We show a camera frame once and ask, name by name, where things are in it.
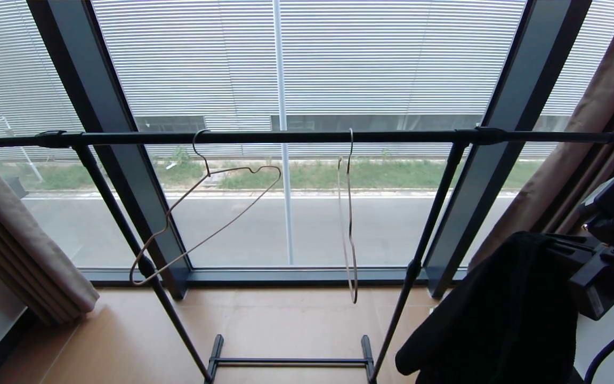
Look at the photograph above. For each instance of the brown curtain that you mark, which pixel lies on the brown curtain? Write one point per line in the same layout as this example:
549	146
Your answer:
595	117
14	240

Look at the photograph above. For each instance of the black clothes rack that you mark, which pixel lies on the black clothes rack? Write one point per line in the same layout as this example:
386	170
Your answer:
285	137

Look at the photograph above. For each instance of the black garment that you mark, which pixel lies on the black garment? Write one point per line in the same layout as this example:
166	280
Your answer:
499	320

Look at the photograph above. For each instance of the pink clothes hanger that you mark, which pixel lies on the pink clothes hanger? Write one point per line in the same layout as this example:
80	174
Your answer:
209	172
349	213

